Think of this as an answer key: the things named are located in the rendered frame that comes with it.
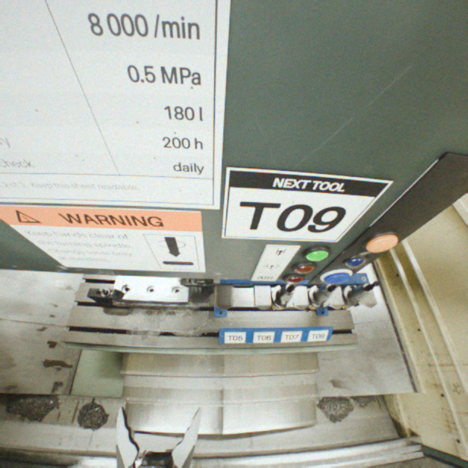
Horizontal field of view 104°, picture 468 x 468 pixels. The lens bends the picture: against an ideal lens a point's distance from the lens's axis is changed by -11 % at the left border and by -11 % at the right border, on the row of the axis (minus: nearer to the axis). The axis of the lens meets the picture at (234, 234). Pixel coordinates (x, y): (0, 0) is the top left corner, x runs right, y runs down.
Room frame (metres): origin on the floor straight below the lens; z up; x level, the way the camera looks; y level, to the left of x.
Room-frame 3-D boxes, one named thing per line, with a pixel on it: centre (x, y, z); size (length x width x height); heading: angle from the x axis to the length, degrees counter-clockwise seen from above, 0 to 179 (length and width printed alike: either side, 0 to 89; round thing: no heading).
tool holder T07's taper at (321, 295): (0.21, -0.27, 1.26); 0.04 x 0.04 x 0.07
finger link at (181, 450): (-0.13, 0.02, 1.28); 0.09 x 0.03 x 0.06; 153
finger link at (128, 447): (-0.15, 0.14, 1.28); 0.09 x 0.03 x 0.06; 45
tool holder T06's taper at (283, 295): (0.19, -0.16, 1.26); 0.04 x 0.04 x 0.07
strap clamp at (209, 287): (0.27, 0.11, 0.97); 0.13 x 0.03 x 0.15; 98
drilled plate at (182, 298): (0.28, 0.29, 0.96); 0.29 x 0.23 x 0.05; 98
